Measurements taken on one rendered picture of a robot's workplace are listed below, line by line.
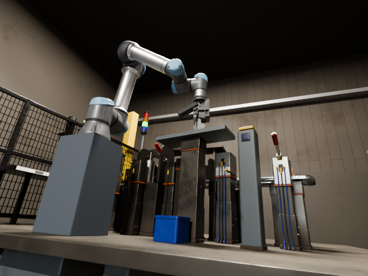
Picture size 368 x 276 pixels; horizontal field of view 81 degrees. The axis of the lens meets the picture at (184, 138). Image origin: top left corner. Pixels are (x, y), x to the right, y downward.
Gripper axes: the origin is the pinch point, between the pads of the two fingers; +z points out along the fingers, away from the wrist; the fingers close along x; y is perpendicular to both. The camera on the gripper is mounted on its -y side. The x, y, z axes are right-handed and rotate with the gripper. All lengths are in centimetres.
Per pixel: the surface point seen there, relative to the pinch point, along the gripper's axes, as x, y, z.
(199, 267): -47, 6, 50
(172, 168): 15.1, -12.2, 13.8
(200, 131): -9.6, 3.2, 2.5
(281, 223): -3, 36, 39
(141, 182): 15.7, -28.6, 21.6
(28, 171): 22, -102, 17
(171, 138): -2.2, -11.1, 3.0
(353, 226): 218, 193, 29
